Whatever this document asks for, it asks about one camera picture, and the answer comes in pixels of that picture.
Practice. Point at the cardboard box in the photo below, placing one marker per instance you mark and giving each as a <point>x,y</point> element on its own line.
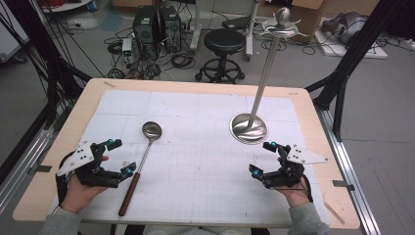
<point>308,19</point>

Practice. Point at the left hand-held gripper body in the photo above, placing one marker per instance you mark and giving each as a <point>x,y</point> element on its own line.
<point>81,156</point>

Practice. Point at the black computer tower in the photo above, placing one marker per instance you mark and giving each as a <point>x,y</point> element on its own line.
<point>171,27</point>
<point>145,29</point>

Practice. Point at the white stand leg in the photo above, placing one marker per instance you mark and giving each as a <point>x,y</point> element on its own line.
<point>250,32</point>

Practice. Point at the black flat laptop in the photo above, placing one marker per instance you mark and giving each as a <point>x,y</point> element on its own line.
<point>235,22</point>

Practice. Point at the aluminium rail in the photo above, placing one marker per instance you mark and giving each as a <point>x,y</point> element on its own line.
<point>23,163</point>
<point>349,176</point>

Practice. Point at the black metal frame strut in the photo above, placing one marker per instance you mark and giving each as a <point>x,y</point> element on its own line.
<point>355,49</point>

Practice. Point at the steel utensil stand with hooks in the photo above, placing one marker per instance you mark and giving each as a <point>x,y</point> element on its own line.
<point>249,130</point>

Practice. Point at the white flat board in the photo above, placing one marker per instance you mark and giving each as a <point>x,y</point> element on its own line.
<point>375,52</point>

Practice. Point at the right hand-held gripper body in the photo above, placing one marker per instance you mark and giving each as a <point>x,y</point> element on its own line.
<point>293,169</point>

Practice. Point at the person's left hand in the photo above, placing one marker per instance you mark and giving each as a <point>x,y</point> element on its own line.
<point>78,197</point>

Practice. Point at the black round stool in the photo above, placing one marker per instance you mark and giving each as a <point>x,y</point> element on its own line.
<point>224,40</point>

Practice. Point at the white grid mat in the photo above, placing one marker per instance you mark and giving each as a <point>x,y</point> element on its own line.
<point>195,169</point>

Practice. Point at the grey bag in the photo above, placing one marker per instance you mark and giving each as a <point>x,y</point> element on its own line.
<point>347,27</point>

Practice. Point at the beige tape strip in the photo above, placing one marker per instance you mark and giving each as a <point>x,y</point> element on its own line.
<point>109,84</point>
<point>293,94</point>
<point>334,212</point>

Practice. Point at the small white power supply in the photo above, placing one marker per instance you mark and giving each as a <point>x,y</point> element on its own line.
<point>127,49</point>

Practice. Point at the black tape piece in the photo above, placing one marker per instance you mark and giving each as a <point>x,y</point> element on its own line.
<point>342,185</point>
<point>44,168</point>

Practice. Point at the person's right hand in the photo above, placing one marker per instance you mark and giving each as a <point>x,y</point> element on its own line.
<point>297,196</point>

